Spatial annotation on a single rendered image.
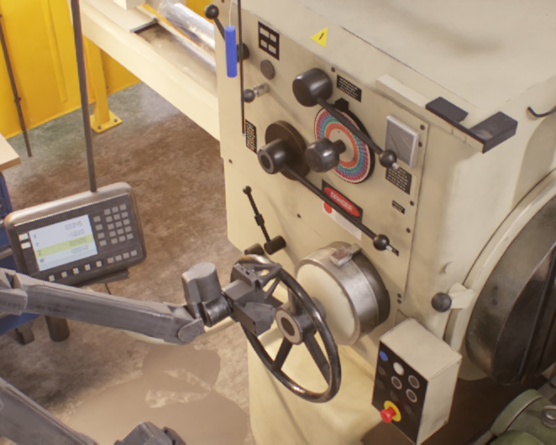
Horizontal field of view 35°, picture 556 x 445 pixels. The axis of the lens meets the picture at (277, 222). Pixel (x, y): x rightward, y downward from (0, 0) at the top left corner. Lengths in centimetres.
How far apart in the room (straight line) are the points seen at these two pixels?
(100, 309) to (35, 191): 281
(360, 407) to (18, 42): 250
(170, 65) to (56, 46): 154
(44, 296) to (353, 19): 83
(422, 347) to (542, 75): 62
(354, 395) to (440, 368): 88
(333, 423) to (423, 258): 98
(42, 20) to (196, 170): 102
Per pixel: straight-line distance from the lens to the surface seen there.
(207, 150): 460
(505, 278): 198
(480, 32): 189
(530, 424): 196
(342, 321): 202
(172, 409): 350
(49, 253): 240
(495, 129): 163
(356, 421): 273
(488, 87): 172
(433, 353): 195
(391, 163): 173
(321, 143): 184
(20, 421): 127
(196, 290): 177
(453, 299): 188
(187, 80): 296
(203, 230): 415
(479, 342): 207
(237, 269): 184
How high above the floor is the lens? 284
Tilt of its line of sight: 43 degrees down
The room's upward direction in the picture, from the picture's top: straight up
